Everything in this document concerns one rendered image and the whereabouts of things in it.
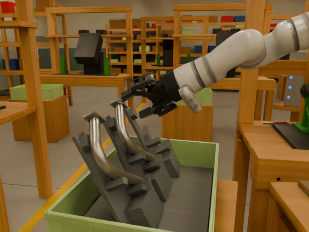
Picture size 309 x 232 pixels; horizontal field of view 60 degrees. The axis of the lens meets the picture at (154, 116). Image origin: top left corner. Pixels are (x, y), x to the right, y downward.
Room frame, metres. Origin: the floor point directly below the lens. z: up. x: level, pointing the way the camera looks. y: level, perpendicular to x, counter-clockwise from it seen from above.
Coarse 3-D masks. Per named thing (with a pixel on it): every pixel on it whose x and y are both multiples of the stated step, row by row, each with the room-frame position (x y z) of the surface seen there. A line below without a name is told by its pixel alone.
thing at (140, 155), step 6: (126, 150) 0.85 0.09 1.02; (132, 156) 0.82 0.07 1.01; (138, 156) 0.81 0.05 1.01; (144, 156) 0.82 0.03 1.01; (132, 162) 0.82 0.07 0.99; (144, 162) 0.90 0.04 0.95; (150, 162) 0.89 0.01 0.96; (156, 162) 0.88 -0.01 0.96; (144, 168) 0.88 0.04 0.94; (150, 168) 0.88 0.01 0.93
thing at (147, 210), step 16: (80, 144) 0.66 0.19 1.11; (112, 160) 0.75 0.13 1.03; (96, 176) 0.65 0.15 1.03; (112, 192) 0.67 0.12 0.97; (144, 192) 0.74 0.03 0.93; (112, 208) 0.63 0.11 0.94; (128, 208) 0.68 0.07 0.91; (144, 208) 0.67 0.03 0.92; (160, 208) 0.74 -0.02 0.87; (144, 224) 0.65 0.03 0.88
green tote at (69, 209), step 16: (176, 144) 1.11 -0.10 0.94; (192, 144) 1.10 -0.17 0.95; (208, 144) 1.08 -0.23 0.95; (192, 160) 1.09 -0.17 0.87; (208, 160) 1.08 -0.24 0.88; (80, 192) 0.74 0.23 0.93; (96, 192) 0.83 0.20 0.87; (48, 208) 0.60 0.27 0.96; (64, 208) 0.65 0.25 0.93; (80, 208) 0.73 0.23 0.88; (48, 224) 0.59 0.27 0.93; (64, 224) 0.57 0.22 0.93; (80, 224) 0.56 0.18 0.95; (96, 224) 0.55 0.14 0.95; (112, 224) 0.54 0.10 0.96; (128, 224) 0.54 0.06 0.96; (208, 224) 0.76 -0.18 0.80
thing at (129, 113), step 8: (128, 112) 0.98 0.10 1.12; (136, 112) 1.00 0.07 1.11; (136, 128) 0.97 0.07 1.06; (144, 128) 1.07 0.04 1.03; (144, 144) 0.96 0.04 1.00; (152, 152) 1.00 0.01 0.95; (168, 152) 1.05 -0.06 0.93; (168, 160) 0.98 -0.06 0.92; (176, 160) 1.07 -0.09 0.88; (168, 168) 0.98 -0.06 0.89; (176, 168) 1.00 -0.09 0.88; (176, 176) 0.98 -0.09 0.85
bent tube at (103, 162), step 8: (96, 112) 0.71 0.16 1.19; (88, 120) 0.72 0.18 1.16; (96, 120) 0.70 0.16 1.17; (104, 120) 0.73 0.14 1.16; (96, 128) 0.68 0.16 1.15; (96, 136) 0.66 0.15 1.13; (96, 144) 0.65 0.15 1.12; (96, 152) 0.64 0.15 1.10; (96, 160) 0.64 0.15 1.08; (104, 160) 0.64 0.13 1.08; (104, 168) 0.63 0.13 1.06; (112, 168) 0.64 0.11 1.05; (112, 176) 0.65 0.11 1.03; (120, 176) 0.66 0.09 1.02; (128, 176) 0.69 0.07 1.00; (136, 176) 0.73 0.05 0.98; (136, 184) 0.72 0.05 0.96
